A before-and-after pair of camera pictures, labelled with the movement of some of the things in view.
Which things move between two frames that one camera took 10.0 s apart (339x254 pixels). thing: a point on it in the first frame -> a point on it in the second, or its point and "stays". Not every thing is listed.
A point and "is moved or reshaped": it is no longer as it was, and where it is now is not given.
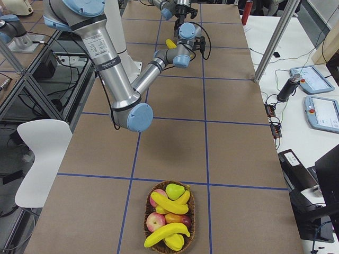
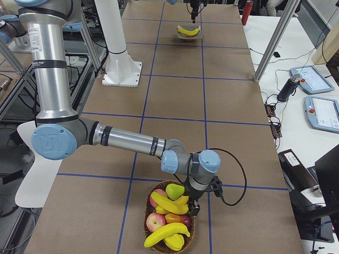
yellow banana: (170, 44) is moved or reshaped
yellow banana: (164, 201) stays
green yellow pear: (174, 191) stays
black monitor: (328, 168) stays
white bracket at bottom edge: (114, 23) stays
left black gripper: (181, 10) -> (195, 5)
